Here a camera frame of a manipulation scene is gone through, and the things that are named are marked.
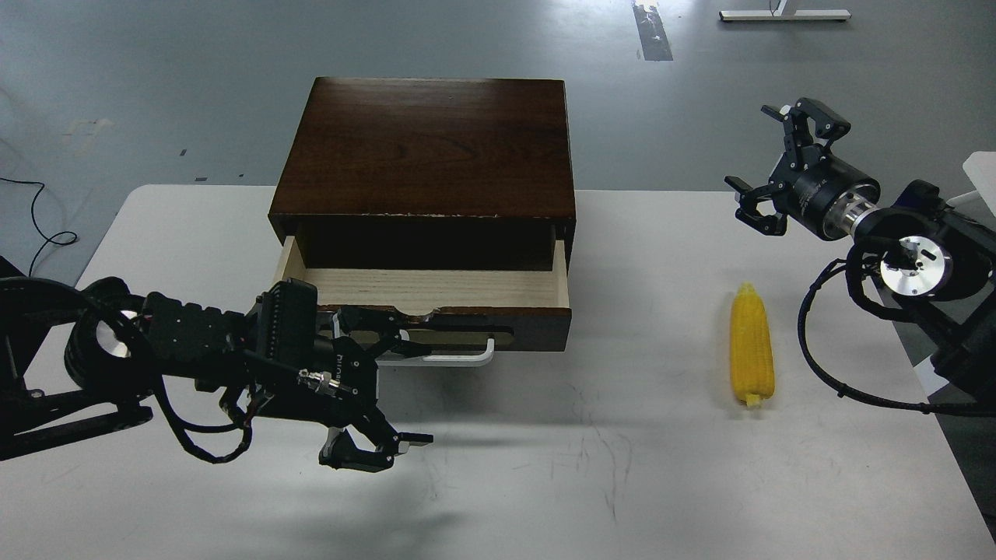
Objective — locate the white table leg base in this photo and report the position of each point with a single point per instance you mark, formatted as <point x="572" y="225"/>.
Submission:
<point x="784" y="11"/>

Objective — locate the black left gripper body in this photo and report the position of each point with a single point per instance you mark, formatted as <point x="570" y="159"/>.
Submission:
<point x="349" y="378"/>

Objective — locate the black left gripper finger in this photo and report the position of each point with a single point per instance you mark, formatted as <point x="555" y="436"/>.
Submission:
<point x="341" y="452"/>
<point x="386" y="325"/>

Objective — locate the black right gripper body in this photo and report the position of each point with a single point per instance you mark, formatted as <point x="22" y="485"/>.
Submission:
<point x="822" y="192"/>

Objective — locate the dark wooden drawer cabinet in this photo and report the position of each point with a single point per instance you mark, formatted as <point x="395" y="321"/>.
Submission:
<point x="465" y="174"/>

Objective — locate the yellow corn cob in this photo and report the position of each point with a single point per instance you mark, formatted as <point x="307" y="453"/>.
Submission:
<point x="751" y="359"/>

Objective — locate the wooden drawer with white handle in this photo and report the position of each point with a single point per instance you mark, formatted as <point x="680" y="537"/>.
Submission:
<point x="465" y="316"/>

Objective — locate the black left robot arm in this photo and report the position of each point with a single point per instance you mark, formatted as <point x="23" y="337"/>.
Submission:
<point x="212" y="372"/>

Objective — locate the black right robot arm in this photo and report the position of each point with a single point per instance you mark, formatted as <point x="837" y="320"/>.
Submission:
<point x="905" y="258"/>

